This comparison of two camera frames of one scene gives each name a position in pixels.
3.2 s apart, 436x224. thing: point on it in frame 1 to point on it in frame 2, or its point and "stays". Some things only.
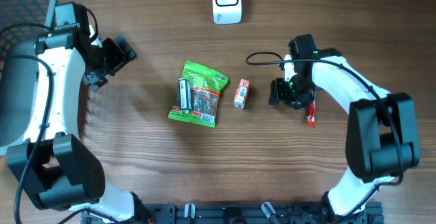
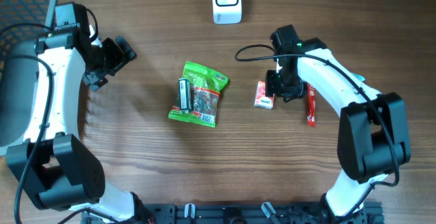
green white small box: x=184 y=95 stays
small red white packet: x=242 y=93 to x=261 y=100
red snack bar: x=311 y=116 stays
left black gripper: x=91 y=77 stays
